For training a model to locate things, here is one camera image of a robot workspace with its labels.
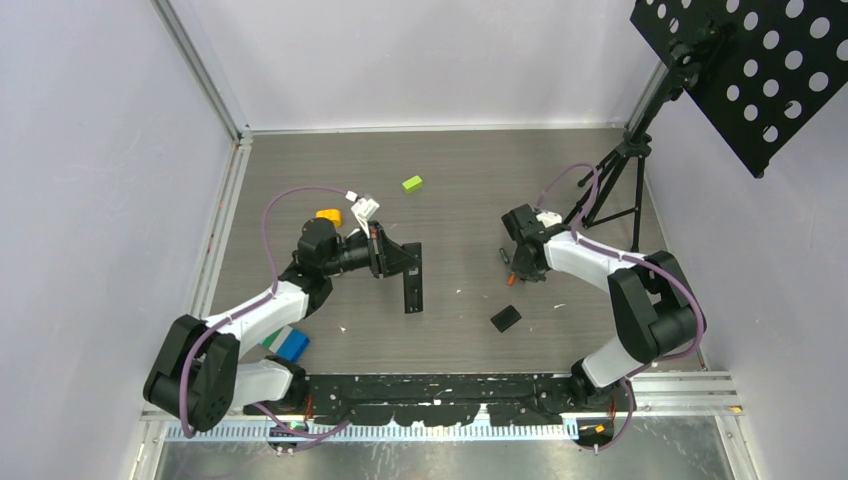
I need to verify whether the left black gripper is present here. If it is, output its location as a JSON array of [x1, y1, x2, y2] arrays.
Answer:
[[322, 221, 420, 279]]

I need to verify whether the black remote control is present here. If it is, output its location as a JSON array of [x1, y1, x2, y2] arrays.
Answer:
[[403, 259, 424, 314]]

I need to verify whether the black battery cover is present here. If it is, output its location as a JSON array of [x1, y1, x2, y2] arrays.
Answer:
[[490, 305, 522, 333]]

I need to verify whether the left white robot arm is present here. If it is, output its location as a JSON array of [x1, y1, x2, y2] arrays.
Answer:
[[142, 218, 423, 438]]

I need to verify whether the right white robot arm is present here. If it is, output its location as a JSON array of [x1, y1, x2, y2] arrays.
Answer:
[[501, 205, 706, 411]]

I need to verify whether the orange yellow block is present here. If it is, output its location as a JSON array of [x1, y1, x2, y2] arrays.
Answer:
[[315, 208, 343, 228]]

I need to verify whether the green block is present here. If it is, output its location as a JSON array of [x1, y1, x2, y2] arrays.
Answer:
[[401, 175, 423, 194]]

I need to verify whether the blue green toy brick stack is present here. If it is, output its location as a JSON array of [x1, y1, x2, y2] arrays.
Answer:
[[260, 326, 310, 363]]

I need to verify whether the black tripod stand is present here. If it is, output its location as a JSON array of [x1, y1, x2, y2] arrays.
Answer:
[[565, 63, 680, 251]]

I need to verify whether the black perforated panel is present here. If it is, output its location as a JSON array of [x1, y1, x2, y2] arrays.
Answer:
[[630, 1, 847, 178]]

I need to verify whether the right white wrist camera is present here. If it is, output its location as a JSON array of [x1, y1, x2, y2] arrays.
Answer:
[[536, 209, 563, 229]]

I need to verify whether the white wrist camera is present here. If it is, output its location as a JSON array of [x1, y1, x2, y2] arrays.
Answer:
[[536, 209, 563, 229], [345, 190, 380, 234]]

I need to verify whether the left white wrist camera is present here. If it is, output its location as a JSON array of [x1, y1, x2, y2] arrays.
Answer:
[[345, 190, 380, 234]]

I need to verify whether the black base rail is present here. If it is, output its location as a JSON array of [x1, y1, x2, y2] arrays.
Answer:
[[244, 373, 628, 427]]

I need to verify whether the aluminium frame post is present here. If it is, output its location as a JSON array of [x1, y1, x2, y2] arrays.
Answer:
[[151, 0, 252, 145]]

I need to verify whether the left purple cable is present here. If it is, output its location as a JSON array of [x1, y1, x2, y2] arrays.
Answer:
[[178, 186, 362, 455]]

